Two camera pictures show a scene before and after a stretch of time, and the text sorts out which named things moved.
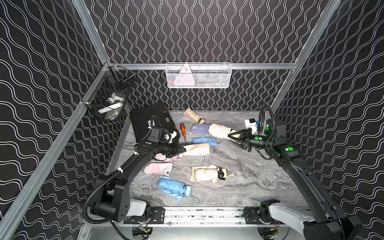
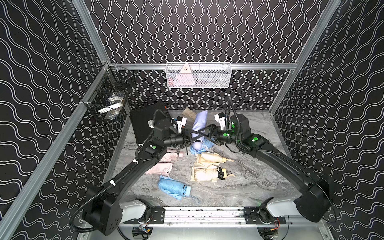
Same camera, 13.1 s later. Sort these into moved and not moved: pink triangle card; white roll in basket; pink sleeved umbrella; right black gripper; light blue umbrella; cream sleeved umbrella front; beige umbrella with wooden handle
Moved: right black gripper; cream sleeved umbrella front
Not moved: white roll in basket; pink sleeved umbrella; pink triangle card; beige umbrella with wooden handle; light blue umbrella
